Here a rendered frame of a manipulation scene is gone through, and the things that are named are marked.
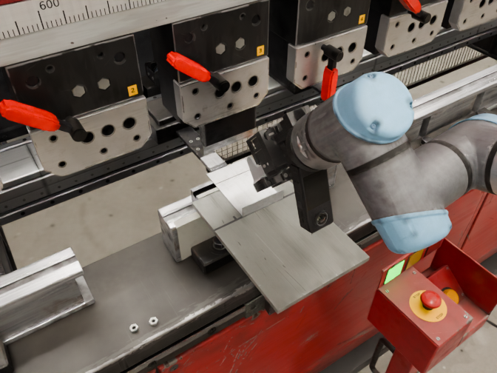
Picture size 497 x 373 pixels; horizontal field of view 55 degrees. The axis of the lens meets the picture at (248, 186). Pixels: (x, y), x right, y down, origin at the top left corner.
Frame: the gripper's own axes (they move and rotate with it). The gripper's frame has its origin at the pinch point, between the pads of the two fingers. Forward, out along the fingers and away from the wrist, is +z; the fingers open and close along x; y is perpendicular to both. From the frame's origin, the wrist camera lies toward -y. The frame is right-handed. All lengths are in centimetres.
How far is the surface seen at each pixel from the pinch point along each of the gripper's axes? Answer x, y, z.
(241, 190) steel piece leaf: 1.0, 1.2, 7.0
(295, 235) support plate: -0.8, -9.6, -1.7
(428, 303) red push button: -23.1, -33.5, 3.2
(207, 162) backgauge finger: 2.4, 9.0, 13.3
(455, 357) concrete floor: -72, -82, 68
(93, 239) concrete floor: 17, 12, 147
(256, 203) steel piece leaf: 1.5, -2.0, 2.0
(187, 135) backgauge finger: 1.6, 16.4, 19.5
